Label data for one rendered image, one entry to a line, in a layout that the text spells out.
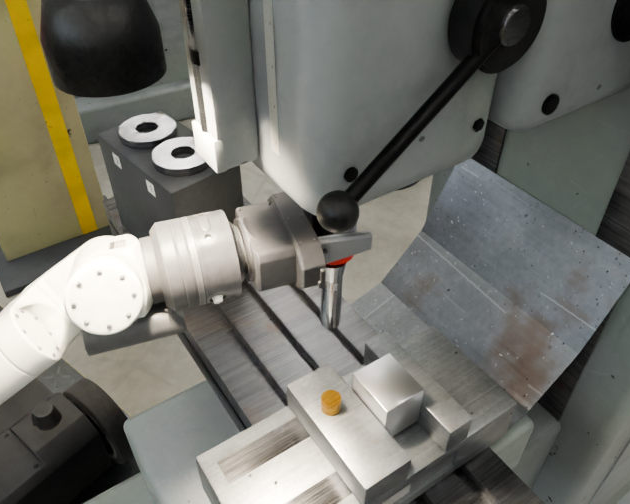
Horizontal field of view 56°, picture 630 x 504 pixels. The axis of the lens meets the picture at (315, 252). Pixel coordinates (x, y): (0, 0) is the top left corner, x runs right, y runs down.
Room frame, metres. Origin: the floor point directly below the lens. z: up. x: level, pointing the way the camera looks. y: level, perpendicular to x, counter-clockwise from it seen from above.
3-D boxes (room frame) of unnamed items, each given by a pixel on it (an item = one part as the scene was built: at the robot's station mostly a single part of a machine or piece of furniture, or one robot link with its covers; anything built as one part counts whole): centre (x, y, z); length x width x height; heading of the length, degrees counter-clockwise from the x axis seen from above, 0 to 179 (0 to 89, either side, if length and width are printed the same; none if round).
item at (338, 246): (0.45, -0.03, 1.21); 0.06 x 0.02 x 0.03; 109
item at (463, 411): (0.37, -0.05, 0.99); 0.35 x 0.15 x 0.11; 124
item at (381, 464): (0.36, -0.03, 1.03); 0.15 x 0.06 x 0.04; 34
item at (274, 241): (0.45, 0.07, 1.21); 0.13 x 0.12 x 0.10; 20
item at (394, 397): (0.39, -0.08, 1.04); 0.06 x 0.05 x 0.06; 34
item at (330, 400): (0.38, -0.02, 1.06); 0.02 x 0.02 x 0.02
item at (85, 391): (0.71, 0.45, 0.50); 0.20 x 0.05 x 0.20; 51
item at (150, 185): (0.79, 0.23, 1.04); 0.22 x 0.12 x 0.20; 43
